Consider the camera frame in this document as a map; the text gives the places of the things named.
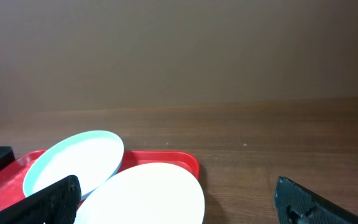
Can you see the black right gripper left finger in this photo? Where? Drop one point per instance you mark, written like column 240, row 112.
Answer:
column 55, row 204

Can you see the white plate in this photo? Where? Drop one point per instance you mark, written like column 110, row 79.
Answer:
column 150, row 193

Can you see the light blue plate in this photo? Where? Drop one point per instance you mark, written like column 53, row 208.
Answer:
column 93, row 157

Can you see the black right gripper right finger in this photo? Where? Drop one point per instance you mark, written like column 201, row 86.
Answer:
column 296, row 204

